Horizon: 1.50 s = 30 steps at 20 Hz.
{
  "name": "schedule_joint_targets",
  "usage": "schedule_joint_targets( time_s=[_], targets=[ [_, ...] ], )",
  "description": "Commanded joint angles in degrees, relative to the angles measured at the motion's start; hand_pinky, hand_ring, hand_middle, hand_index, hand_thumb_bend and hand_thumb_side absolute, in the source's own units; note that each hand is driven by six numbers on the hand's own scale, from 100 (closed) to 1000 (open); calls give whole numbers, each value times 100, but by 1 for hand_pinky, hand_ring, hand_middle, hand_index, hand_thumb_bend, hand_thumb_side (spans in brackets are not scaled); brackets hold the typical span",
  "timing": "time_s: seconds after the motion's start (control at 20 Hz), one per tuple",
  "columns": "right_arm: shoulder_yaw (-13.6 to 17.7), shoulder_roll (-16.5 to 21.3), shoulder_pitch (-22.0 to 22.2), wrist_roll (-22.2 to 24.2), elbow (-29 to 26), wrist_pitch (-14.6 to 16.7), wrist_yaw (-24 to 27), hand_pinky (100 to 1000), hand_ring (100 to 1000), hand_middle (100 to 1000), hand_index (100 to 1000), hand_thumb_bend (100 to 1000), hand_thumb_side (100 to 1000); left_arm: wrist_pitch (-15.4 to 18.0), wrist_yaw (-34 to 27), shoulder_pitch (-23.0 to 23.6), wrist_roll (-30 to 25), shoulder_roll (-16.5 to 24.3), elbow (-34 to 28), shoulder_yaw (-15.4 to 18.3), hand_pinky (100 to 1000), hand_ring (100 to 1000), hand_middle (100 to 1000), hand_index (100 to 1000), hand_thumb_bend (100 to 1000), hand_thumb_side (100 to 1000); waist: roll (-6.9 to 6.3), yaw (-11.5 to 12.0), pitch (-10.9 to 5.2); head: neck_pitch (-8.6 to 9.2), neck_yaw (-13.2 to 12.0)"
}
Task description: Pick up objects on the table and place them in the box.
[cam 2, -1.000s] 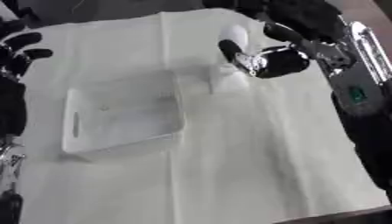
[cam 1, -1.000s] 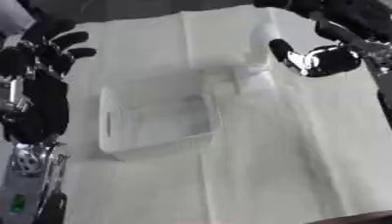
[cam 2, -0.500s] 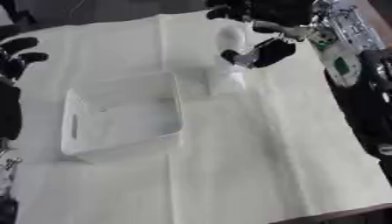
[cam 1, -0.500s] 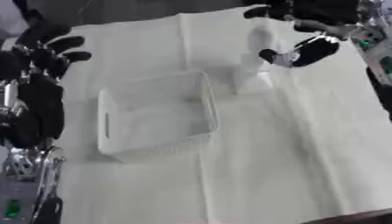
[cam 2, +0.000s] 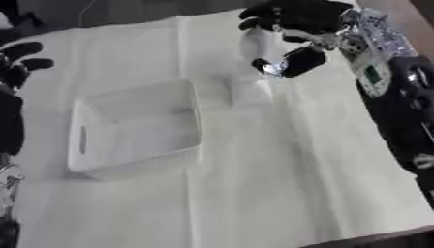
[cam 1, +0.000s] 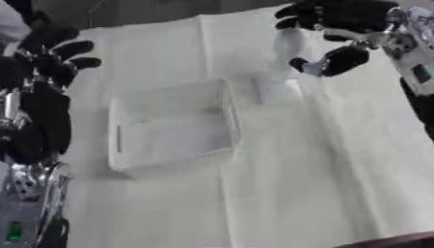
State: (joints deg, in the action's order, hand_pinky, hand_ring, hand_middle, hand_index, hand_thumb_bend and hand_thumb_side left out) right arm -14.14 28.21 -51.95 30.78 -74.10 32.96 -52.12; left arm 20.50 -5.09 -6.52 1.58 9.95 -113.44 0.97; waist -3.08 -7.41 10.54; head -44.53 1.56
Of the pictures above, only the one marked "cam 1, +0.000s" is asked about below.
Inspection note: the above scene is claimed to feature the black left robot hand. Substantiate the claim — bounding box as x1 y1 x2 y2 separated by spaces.
0 19 104 167

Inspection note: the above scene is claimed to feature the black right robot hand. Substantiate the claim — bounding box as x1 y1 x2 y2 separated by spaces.
272 0 404 78

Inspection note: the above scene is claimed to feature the white bottle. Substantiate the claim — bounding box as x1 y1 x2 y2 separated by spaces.
251 28 311 105

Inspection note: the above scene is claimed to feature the white open box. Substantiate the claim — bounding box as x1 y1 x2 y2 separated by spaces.
105 77 246 174

